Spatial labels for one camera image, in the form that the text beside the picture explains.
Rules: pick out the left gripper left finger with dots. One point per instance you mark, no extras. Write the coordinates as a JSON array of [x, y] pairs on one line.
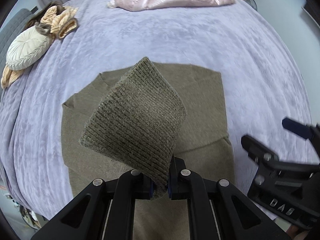
[[131, 186]]

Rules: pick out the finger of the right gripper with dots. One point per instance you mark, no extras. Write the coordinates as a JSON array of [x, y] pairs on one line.
[[303, 131], [256, 150]]

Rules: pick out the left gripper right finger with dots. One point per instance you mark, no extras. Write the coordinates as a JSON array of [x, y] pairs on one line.
[[184, 184]]

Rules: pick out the olive knit sweater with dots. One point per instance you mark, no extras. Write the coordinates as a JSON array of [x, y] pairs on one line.
[[141, 117]]

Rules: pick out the person's right hand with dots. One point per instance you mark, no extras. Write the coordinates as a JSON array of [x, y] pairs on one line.
[[296, 233]]

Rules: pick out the lavender plush bedspread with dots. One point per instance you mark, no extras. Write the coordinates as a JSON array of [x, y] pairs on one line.
[[262, 85]]

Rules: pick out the round white pleated cushion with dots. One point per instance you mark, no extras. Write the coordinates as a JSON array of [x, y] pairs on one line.
[[27, 48]]

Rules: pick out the beige chunky knit blanket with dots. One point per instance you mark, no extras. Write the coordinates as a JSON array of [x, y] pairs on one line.
[[10, 76]]

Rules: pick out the brown fleece garment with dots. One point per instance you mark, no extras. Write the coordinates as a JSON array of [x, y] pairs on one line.
[[55, 20]]

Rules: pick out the grey quilted headboard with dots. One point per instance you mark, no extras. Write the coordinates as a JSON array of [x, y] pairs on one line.
[[10, 31]]

